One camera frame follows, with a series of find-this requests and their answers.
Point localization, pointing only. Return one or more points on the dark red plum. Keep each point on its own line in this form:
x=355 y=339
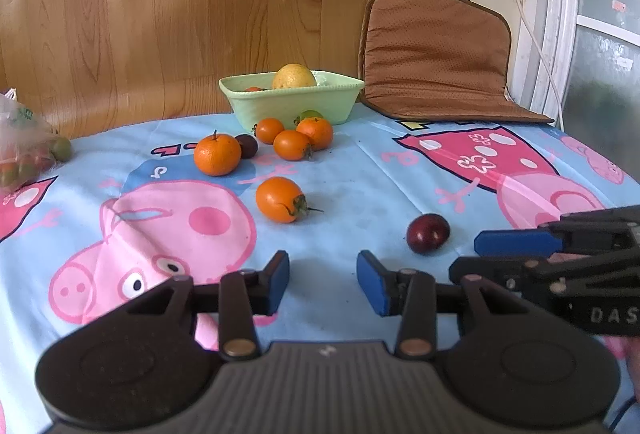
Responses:
x=427 y=234

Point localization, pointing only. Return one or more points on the orange tomato with calyx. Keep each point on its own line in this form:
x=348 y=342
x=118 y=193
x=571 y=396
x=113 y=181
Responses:
x=277 y=199

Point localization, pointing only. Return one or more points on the person's right hand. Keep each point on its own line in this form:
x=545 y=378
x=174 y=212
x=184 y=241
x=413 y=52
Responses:
x=634 y=369

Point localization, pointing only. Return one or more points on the pale green bowl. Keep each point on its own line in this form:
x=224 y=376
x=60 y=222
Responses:
x=280 y=106

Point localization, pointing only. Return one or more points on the large yellow grapefruit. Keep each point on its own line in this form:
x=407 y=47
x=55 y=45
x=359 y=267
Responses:
x=294 y=76

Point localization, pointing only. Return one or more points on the brown cushion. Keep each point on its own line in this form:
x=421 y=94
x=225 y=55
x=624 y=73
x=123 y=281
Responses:
x=435 y=49

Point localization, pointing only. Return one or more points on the small dark plum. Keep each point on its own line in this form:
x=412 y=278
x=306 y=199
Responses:
x=247 y=146

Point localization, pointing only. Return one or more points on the small olive green fruit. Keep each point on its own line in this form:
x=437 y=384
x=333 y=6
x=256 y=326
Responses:
x=61 y=148

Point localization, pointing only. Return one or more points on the cartoon pig printed cloth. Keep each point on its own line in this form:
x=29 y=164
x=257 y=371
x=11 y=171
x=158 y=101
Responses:
x=350 y=174

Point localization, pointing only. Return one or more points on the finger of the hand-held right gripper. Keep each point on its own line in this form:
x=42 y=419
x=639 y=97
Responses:
x=515 y=241
x=485 y=270

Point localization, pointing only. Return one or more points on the round green fruit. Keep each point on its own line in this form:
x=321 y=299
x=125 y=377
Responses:
x=311 y=114

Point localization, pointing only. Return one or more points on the clear plastic bag of fruit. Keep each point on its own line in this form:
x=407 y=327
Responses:
x=22 y=149

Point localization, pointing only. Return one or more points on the tangerine with stem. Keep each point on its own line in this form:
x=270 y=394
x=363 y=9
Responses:
x=217 y=154

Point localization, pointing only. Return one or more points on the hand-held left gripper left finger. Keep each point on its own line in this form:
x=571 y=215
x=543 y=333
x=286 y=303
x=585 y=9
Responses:
x=279 y=281

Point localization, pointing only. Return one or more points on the wood grain panel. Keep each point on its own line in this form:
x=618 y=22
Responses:
x=175 y=14

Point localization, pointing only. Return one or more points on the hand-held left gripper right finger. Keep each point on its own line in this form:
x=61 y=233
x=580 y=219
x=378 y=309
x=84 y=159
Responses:
x=372 y=284

